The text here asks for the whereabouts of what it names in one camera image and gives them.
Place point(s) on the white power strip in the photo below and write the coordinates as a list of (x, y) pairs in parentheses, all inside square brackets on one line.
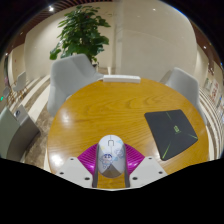
[(121, 79)]

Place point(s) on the small grey chair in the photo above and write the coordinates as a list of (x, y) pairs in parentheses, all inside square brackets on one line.
[(20, 81)]

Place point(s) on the grey shell chair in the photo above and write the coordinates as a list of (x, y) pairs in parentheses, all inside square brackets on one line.
[(185, 86), (66, 81)]

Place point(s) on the green potted plant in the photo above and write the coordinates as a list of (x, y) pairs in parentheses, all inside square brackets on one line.
[(81, 31)]

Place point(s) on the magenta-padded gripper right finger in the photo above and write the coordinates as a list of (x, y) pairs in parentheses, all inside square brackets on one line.
[(135, 159)]

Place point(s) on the red white wall poster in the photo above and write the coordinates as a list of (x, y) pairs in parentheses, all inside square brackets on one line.
[(214, 91)]

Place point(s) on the black green-lined mouse pad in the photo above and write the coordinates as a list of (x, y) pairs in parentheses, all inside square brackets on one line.
[(170, 133)]

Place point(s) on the white printed computer mouse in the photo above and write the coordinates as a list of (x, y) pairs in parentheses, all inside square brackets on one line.
[(111, 156)]

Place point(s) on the grey waste bin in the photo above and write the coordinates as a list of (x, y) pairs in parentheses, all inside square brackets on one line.
[(13, 135)]

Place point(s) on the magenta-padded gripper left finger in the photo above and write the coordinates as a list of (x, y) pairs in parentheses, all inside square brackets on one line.
[(87, 158)]

